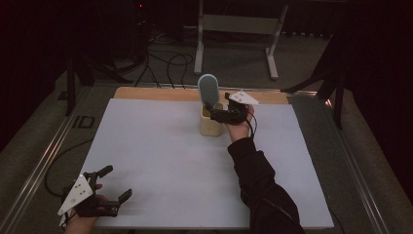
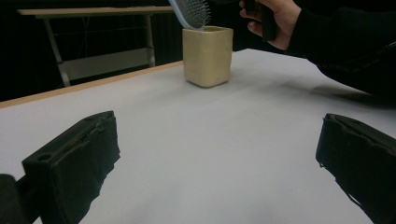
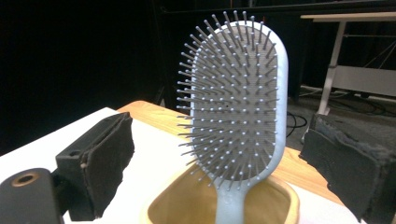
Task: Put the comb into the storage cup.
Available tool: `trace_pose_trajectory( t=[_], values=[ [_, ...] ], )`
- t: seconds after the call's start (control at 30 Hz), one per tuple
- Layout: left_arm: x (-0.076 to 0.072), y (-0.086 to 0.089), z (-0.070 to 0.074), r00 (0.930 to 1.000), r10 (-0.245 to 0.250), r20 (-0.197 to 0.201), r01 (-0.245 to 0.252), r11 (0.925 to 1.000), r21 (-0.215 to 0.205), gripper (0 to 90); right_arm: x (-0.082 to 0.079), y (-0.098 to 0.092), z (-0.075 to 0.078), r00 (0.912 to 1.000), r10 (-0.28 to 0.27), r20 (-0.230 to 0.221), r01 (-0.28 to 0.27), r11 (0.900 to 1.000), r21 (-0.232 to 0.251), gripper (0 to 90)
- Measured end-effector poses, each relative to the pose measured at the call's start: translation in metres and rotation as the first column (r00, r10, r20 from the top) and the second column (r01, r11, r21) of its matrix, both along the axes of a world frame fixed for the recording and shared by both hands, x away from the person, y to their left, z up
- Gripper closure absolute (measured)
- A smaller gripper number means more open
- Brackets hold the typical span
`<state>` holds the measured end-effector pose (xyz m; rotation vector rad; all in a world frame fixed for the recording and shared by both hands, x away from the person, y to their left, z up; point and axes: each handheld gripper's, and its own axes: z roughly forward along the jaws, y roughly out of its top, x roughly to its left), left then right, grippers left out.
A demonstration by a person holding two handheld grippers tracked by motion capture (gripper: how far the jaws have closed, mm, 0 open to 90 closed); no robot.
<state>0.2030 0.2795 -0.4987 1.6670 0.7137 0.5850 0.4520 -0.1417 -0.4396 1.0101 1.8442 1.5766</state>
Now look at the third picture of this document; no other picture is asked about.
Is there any light blue hairbrush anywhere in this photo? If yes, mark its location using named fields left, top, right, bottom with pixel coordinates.
left=176, top=9, right=290, bottom=224

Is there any yellow square cup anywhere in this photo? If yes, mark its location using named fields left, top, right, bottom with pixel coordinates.
left=139, top=163, right=301, bottom=224

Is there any black looped floor cable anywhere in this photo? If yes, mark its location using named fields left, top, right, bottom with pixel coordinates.
left=285, top=111, right=308, bottom=138

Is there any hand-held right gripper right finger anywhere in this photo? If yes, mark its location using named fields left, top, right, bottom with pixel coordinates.
left=299, top=113, right=396, bottom=224

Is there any wooden table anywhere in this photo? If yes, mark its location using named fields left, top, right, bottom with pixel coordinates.
left=117, top=99, right=344, bottom=205

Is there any white metal desk stand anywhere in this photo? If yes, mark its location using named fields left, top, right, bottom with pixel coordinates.
left=300, top=11, right=396, bottom=117

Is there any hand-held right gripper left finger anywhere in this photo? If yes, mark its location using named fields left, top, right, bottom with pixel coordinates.
left=55, top=111, right=135, bottom=222

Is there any pale table cover sheet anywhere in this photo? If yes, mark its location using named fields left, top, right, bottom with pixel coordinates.
left=0, top=106, right=369, bottom=224

